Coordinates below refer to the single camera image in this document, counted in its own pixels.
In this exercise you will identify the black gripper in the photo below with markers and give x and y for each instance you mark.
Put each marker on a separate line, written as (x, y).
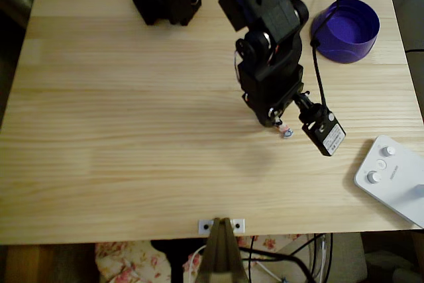
(269, 111)

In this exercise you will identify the pink candy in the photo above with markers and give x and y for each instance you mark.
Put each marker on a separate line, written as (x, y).
(287, 133)

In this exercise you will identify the purple bowl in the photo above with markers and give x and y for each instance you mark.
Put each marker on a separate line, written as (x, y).
(351, 31)

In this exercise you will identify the white device with knobs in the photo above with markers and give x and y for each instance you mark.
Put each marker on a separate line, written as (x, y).
(394, 183)

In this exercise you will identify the floral cloth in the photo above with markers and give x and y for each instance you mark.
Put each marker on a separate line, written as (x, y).
(126, 263)

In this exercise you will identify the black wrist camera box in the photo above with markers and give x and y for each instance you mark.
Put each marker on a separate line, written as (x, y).
(326, 137)

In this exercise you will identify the white mounting bracket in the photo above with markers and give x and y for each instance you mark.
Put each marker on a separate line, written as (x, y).
(201, 223)

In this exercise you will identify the olive camera stand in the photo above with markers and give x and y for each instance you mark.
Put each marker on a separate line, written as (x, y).
(218, 256)

